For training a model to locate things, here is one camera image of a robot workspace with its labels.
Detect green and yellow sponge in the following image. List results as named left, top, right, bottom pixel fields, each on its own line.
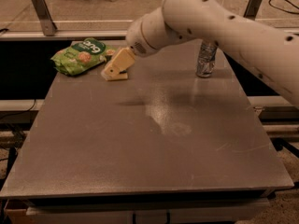
left=101, top=71, right=128, bottom=81

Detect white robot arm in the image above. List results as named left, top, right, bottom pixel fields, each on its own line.
left=102, top=0, right=299, bottom=107

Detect green rice chip bag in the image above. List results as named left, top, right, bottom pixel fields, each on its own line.
left=51, top=37, right=117, bottom=77

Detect glass barrier panel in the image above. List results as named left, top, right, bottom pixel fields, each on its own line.
left=0, top=0, right=299, bottom=32

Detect crushed silver soda can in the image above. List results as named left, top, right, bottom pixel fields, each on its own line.
left=195, top=40, right=217, bottom=78

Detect cardboard box under table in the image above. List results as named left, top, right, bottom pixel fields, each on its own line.
left=4, top=200, right=32, bottom=224

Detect left metal glass bracket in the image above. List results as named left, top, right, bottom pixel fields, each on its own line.
left=31, top=0, right=57, bottom=36

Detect metal glass bracket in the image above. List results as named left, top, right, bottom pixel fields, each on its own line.
left=31, top=0, right=57, bottom=36
left=243, top=0, right=263, bottom=20

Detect black cable at left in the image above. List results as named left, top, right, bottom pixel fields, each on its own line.
left=0, top=98, right=37, bottom=121

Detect right metal glass bracket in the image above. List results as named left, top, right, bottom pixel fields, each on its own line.
left=243, top=0, right=263, bottom=20

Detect black floor cable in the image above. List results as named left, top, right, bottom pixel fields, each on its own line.
left=265, top=0, right=299, bottom=16

